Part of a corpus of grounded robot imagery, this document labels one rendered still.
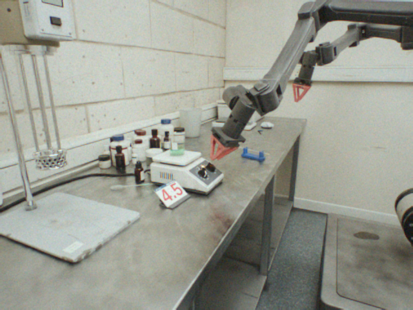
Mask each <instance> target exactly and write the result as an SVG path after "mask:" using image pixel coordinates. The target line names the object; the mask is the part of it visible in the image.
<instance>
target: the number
mask: <svg viewBox="0 0 413 310"><path fill-rule="evenodd" d="M157 193H158V195H160V197H161V198H162V199H163V200H164V201H165V202H166V204H168V203H170V202H171V201H173V200H174V199H177V198H179V197H180V196H182V195H184V194H185V193H186V192H185V191H184V190H183V189H182V188H181V187H180V186H179V185H178V183H177V182H176V181H175V182H173V183H171V184H170V185H168V186H166V187H165V188H163V189H161V190H159V191H157Z"/></svg>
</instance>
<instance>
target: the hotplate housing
mask: <svg viewBox="0 0 413 310"><path fill-rule="evenodd" d="M204 160H206V159H203V158H197V159H196V160H193V161H191V162H189V163H188V164H186V165H176V164H172V163H165V162H160V161H155V162H153V163H151V164H150V176H151V181H152V183H153V184H157V185H164V184H166V183H168V182H169V181H171V180H176V181H177V182H178V184H179V185H180V186H181V187H182V188H183V190H186V191H191V192H197V193H201V194H208V193H209V192H210V191H211V190H212V189H213V188H214V187H216V186H217V185H218V184H219V183H220V182H221V181H223V178H224V174H223V173H222V175H220V176H219V177H218V178H216V179H215V180H214V181H212V182H211V183H210V184H209V185H206V184H205V183H204V182H203V181H201V180H200V179H198V178H197V177H195V176H194V175H193V174H191V173H190V172H189V171H188V170H190V169H191V168H193V167H195V166H196V165H197V164H199V163H201V162H202V161H204Z"/></svg>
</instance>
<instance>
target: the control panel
mask: <svg viewBox="0 0 413 310"><path fill-rule="evenodd" d="M207 164H208V161H207V160H204V161H202V162H201V163H199V164H197V165H196V166H195V167H193V168H191V169H190V170H188V171H189V172H190V173H191V174H193V175H194V176H195V177H197V178H198V179H200V180H201V181H203V182H204V183H205V184H206V185H209V184H210V183H211V182H212V181H214V180H215V179H216V178H218V177H219V176H220V175H222V172H221V171H220V170H219V169H217V168H216V169H215V171H214V172H209V171H208V170H206V175H207V178H206V179H204V178H202V177H200V176H199V175H198V171H201V169H202V168H203V167H202V165H203V166H204V167H205V168H206V165H207ZM200 167H201V169H199V168H200Z"/></svg>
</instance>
